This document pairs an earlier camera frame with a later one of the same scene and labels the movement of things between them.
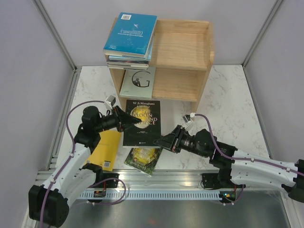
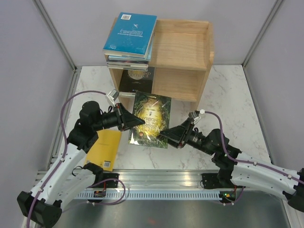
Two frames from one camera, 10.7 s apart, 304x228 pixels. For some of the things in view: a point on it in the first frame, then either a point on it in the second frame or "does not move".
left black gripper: [121, 118] does not move
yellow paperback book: [105, 154] does not move
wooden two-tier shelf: [184, 53] does not move
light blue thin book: [147, 58] does not move
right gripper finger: [167, 141] to [177, 135]
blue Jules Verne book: [131, 35] does not move
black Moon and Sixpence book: [142, 134] to [139, 80]
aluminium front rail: [161, 180] does not move
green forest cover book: [144, 159] to [155, 110]
